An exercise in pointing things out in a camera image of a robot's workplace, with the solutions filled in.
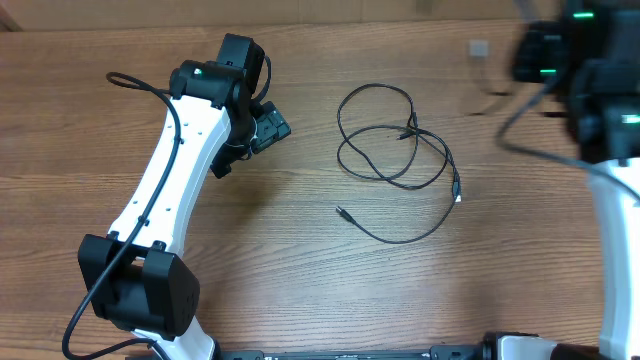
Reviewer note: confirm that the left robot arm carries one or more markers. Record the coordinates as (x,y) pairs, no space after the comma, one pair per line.
(135,275)

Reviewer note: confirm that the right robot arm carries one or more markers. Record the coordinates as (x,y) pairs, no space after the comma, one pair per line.
(588,59)

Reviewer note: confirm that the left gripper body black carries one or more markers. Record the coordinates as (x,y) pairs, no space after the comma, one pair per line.
(271,125)

